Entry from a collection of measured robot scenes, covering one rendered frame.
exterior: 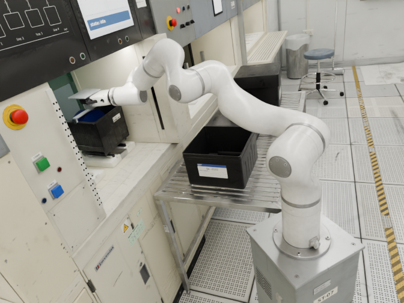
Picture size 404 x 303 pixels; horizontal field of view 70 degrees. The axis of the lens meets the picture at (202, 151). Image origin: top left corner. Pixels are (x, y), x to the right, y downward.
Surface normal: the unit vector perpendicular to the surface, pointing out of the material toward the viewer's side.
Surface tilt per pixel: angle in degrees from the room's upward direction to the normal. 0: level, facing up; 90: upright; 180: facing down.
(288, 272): 0
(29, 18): 90
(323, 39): 90
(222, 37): 90
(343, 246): 0
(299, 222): 90
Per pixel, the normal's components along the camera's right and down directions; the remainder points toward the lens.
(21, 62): 0.92, 0.04
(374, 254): -0.18, -0.85
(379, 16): -0.35, 0.52
